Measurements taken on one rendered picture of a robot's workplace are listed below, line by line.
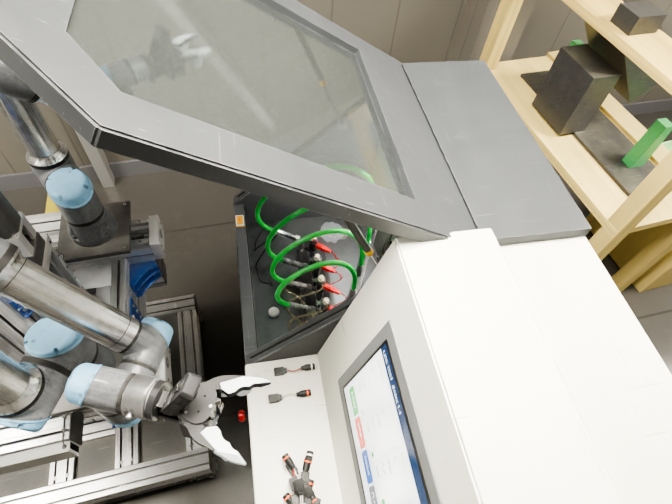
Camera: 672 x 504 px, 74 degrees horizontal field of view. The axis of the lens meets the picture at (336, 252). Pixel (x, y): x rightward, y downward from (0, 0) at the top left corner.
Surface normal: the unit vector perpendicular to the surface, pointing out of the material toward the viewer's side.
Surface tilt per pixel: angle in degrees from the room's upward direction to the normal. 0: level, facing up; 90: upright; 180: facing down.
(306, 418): 0
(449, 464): 76
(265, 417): 0
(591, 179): 0
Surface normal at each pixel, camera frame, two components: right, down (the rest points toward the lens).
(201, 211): 0.07, -0.58
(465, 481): -0.93, -0.04
